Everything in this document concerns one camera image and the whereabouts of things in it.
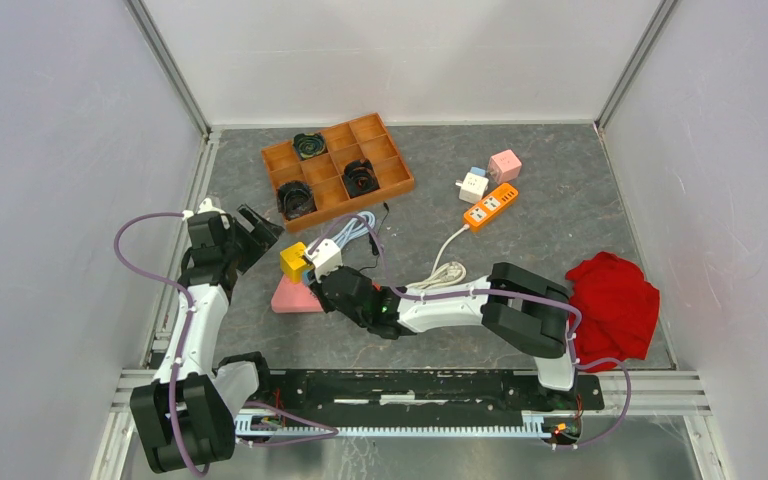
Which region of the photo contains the rolled dark floral tie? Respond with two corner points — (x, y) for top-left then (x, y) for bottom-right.
(276, 180), (317, 220)

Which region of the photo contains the rolled dark orange-patterned tie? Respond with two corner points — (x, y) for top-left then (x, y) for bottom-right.
(342, 159), (380, 198)

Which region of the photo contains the wooden compartment tray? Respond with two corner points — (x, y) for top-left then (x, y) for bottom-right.
(261, 113), (415, 233)

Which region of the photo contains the light blue coiled cable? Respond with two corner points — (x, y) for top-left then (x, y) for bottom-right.
(320, 210), (379, 250)

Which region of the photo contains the thin black cable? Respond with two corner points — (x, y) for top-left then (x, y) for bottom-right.
(350, 201), (393, 273)

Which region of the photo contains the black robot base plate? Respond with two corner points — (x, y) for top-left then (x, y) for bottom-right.
(246, 361), (605, 430)

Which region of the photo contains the white cable tray rail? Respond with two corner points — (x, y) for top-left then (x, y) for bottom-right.
(234, 409), (551, 440)

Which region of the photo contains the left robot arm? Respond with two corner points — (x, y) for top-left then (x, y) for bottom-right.
(129, 199), (283, 477)

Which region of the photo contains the white power strip cable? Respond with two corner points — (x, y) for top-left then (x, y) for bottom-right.
(407, 225), (471, 293)

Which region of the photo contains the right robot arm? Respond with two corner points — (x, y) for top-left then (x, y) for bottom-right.
(305, 262), (580, 408)

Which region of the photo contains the rolled green-patterned tie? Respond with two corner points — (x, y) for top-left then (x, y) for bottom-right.
(292, 132), (328, 161)

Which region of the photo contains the yellow cube socket adapter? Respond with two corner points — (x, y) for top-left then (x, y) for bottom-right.
(279, 242), (312, 284)

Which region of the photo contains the pink triangular power strip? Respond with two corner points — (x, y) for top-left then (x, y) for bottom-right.
(270, 276), (323, 314)

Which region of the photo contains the white cube socket adapter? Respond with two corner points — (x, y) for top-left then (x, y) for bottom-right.
(455, 173), (489, 205)

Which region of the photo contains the orange power strip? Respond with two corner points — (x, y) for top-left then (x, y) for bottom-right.
(463, 183), (519, 233)

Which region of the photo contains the red cloth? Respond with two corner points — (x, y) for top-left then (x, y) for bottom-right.
(566, 252), (661, 373)

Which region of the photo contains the pink cube socket adapter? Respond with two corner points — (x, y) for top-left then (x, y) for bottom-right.
(487, 149), (522, 184)

